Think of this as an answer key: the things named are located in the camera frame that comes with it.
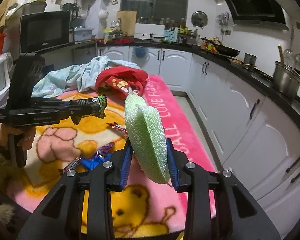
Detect black green snack wrapper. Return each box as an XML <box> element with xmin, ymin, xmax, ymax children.
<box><xmin>69</xmin><ymin>95</ymin><xmax>107</xmax><ymax>111</ymax></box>

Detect green mesh sponge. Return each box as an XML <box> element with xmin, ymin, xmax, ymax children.
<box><xmin>125</xmin><ymin>94</ymin><xmax>170</xmax><ymax>184</ymax></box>

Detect white kitchen cabinets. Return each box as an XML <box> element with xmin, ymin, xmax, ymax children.
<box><xmin>83</xmin><ymin>46</ymin><xmax>300</xmax><ymax>237</ymax></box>

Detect left hand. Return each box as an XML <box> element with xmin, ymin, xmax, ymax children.
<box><xmin>0</xmin><ymin>123</ymin><xmax>37</xmax><ymax>151</ymax></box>

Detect light blue cloth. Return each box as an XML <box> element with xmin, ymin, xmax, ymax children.
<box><xmin>31</xmin><ymin>56</ymin><xmax>140</xmax><ymax>98</ymax></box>

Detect red foil wrapper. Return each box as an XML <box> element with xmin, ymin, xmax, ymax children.
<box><xmin>107</xmin><ymin>122</ymin><xmax>128</xmax><ymax>139</ymax></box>

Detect purple candy wrapper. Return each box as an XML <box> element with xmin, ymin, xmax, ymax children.
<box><xmin>96</xmin><ymin>142</ymin><xmax>115</xmax><ymax>157</ymax></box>

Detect red patterned cloth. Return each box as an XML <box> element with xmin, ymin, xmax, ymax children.
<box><xmin>95</xmin><ymin>66</ymin><xmax>148</xmax><ymax>99</ymax></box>

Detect blue crumpled wrapper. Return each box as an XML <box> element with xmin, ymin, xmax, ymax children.
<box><xmin>81</xmin><ymin>154</ymin><xmax>111</xmax><ymax>171</ymax></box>

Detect striped candy bar wrapper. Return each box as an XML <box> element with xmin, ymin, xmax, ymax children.
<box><xmin>58</xmin><ymin>157</ymin><xmax>82</xmax><ymax>176</ymax></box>

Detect black microwave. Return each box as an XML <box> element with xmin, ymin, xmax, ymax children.
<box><xmin>19</xmin><ymin>11</ymin><xmax>70</xmax><ymax>53</ymax></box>

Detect electric kettle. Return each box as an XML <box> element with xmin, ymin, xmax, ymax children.
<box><xmin>61</xmin><ymin>3</ymin><xmax>79</xmax><ymax>21</ymax></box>

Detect wooden cutting board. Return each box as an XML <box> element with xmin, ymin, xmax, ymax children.
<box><xmin>117</xmin><ymin>10</ymin><xmax>137</xmax><ymax>37</ymax></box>

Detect blue utensil holder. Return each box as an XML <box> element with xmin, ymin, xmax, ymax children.
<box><xmin>164</xmin><ymin>28</ymin><xmax>178</xmax><ymax>43</ymax></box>

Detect steel stock pot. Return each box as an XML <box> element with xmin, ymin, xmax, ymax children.
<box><xmin>272</xmin><ymin>61</ymin><xmax>300</xmax><ymax>101</ymax></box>

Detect hanging pot lid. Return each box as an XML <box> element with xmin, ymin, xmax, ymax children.
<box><xmin>191</xmin><ymin>11</ymin><xmax>208</xmax><ymax>28</ymax></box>

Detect small steel cup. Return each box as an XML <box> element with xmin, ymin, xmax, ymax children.
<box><xmin>243</xmin><ymin>53</ymin><xmax>257</xmax><ymax>65</ymax></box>

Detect black wok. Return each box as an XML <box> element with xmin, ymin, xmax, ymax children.
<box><xmin>202</xmin><ymin>38</ymin><xmax>240</xmax><ymax>57</ymax></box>

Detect black range hood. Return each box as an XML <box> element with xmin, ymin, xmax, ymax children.
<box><xmin>225</xmin><ymin>0</ymin><xmax>288</xmax><ymax>30</ymax></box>

